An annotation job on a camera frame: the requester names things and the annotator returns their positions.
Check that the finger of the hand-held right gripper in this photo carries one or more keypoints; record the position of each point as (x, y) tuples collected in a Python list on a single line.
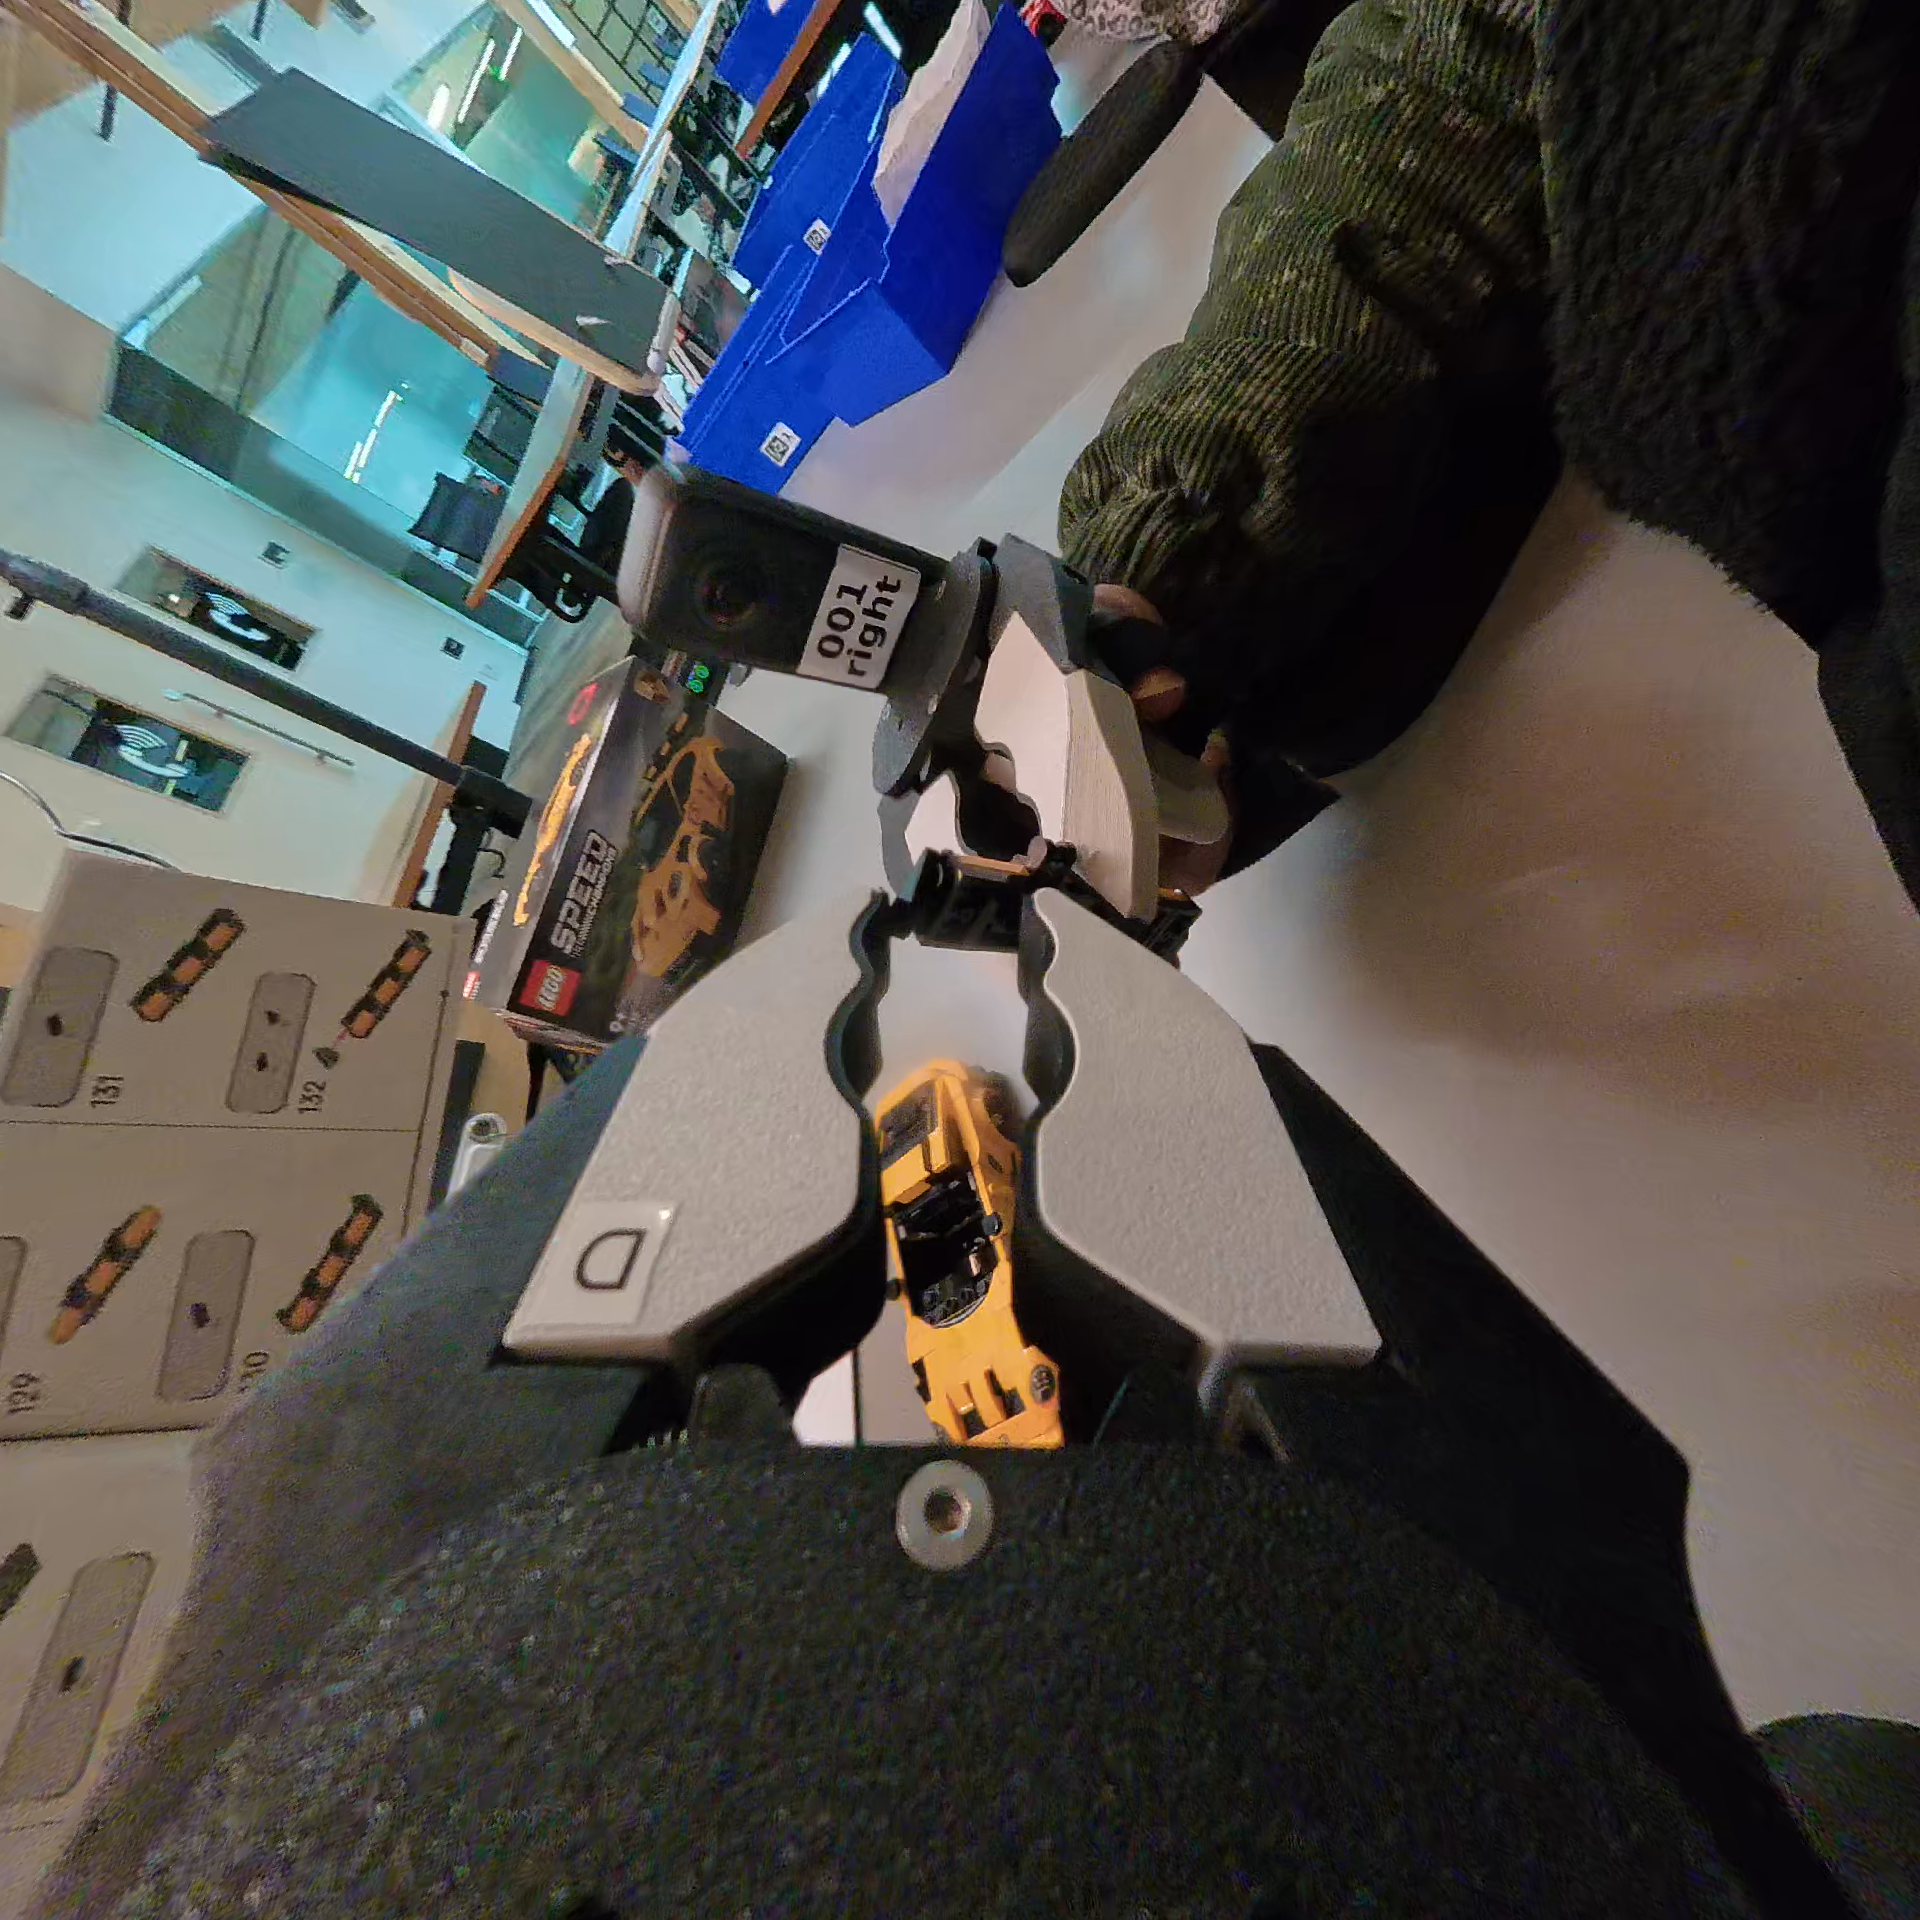
[(1090, 781)]

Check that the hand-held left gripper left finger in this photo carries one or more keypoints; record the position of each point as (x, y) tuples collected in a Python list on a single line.
[(722, 1142)]

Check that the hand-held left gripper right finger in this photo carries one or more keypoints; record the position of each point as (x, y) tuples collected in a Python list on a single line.
[(1185, 1172)]

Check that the black and yellow lego strip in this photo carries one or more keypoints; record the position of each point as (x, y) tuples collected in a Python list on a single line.
[(962, 892)]

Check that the yellow lego car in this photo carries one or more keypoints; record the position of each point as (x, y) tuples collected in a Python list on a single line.
[(962, 1142)]

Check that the lego set box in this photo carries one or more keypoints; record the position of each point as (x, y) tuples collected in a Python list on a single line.
[(646, 870)]

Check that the lego instruction booklet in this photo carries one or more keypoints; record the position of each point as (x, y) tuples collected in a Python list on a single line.
[(226, 1125)]

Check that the person's right hand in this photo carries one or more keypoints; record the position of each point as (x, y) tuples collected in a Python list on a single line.
[(1201, 797)]

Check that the small black device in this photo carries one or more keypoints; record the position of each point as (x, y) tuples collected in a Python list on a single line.
[(702, 678)]

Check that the long grey desk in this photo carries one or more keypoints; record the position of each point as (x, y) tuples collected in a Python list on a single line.
[(534, 480)]

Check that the white book stand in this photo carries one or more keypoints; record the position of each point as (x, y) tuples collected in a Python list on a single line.
[(476, 1149)]

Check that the row of dark office chairs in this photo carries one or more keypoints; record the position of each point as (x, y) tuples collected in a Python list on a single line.
[(458, 518)]

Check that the stacked blue plastic bins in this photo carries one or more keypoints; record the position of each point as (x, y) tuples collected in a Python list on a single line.
[(901, 254)]

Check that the dark panel with wooden rim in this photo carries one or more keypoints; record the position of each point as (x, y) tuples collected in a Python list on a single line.
[(452, 211)]

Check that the white packing paper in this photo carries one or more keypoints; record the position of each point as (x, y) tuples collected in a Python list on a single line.
[(931, 119)]

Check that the metal stand pole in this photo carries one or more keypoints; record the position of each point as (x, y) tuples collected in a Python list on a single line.
[(226, 676)]

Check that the person's dark clothing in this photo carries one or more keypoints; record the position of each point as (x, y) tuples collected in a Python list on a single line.
[(1725, 301)]

